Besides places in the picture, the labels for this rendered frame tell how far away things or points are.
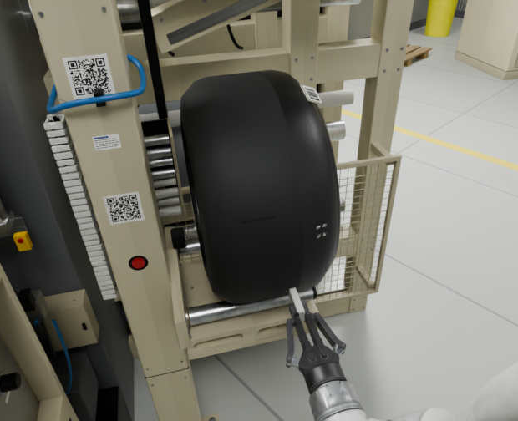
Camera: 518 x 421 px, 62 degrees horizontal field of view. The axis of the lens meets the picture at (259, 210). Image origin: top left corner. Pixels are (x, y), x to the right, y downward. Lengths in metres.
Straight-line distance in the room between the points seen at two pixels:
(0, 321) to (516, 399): 0.81
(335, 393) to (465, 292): 1.87
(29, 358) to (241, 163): 0.57
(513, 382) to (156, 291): 0.83
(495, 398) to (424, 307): 1.90
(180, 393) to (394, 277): 1.52
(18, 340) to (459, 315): 2.07
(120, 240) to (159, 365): 0.47
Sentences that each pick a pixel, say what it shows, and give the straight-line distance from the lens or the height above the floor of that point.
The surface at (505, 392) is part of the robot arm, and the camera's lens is 0.58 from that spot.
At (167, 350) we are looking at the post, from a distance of 1.32.
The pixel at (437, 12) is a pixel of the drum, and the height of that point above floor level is 0.37.
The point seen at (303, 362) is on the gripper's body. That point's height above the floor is 1.02.
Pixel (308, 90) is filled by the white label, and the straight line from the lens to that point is 0.96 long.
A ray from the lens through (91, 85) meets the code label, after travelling 0.88.
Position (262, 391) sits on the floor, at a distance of 2.07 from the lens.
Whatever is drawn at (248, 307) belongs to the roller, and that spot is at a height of 0.91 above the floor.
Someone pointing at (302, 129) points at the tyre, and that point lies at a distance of 0.86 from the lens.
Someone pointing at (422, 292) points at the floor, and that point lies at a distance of 2.56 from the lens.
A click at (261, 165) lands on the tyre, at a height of 1.35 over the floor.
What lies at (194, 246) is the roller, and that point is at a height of 0.91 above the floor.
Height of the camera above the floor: 1.74
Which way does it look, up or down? 35 degrees down
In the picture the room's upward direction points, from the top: 2 degrees counter-clockwise
